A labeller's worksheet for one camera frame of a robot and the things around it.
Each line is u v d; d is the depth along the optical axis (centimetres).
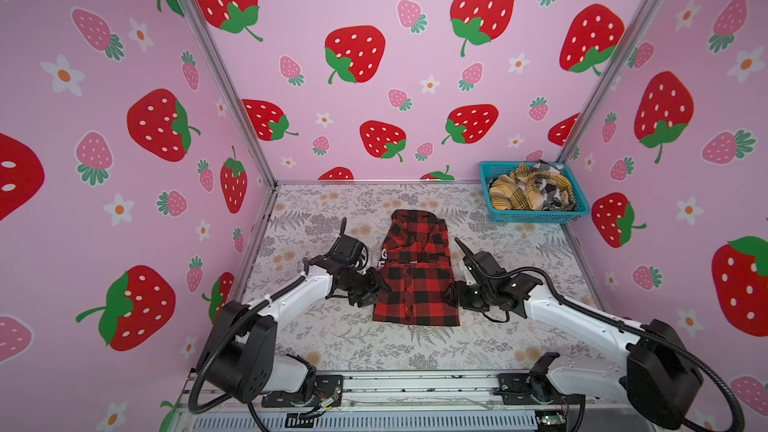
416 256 97
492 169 115
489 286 64
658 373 40
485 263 65
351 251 70
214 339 44
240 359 42
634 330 44
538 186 107
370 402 73
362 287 75
